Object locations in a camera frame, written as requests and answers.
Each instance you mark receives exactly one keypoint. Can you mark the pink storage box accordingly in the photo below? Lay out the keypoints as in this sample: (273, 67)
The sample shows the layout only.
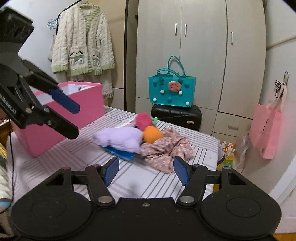
(37, 139)

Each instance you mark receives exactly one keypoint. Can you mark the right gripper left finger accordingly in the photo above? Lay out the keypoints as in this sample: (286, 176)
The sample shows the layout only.
(98, 179)

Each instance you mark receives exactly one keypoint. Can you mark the orange soft ball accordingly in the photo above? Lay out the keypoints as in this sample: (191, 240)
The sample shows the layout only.
(152, 134)

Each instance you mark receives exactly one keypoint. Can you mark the pink fluffy strawberry toy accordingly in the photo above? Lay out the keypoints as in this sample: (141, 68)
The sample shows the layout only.
(143, 120)

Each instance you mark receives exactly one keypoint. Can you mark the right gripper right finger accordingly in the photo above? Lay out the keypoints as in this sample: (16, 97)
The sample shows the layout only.
(193, 178)

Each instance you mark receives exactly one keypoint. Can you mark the striped tablecloth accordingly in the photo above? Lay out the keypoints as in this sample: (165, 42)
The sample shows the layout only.
(135, 179)

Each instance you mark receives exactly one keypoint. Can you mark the blue wet wipes pack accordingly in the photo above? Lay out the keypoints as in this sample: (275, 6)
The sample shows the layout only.
(128, 156)

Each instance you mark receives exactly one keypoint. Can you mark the pink hanging shopping bag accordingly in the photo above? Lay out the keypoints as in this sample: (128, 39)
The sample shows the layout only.
(266, 124)

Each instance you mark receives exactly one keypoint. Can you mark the teal felt tote bag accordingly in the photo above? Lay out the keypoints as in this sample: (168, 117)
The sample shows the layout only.
(169, 88)

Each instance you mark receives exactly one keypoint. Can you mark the purple plush toy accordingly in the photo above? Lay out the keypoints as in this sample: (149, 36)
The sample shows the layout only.
(124, 138)

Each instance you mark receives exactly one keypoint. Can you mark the cream wardrobe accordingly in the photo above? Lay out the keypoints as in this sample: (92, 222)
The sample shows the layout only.
(221, 43)

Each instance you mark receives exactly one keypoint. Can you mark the colourful gift bag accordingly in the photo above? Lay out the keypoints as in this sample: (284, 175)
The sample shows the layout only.
(225, 154)

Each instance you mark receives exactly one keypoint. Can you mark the black suitcase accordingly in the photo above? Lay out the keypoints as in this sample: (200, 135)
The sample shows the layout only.
(185, 117)

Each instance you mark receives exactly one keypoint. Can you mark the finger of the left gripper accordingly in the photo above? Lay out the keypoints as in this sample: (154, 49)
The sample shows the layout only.
(45, 83)
(56, 122)

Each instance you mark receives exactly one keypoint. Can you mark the pink floral cloth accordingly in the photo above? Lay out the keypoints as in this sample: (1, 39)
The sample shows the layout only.
(160, 154)

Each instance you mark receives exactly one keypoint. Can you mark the cream knitted cardigan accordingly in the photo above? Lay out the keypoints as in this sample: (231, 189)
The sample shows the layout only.
(83, 47)

